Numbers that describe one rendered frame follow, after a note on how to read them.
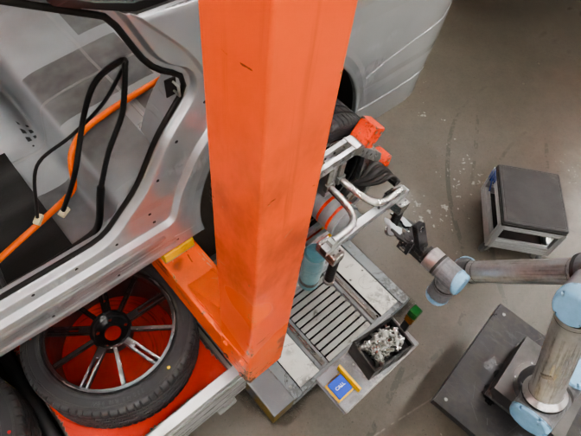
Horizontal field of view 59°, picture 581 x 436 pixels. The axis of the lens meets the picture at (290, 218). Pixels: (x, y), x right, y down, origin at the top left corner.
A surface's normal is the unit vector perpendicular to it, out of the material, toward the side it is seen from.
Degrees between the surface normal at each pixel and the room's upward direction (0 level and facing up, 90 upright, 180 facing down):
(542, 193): 0
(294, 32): 90
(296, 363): 0
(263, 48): 90
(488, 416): 0
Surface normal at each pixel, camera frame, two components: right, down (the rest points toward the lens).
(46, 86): -0.05, -0.45
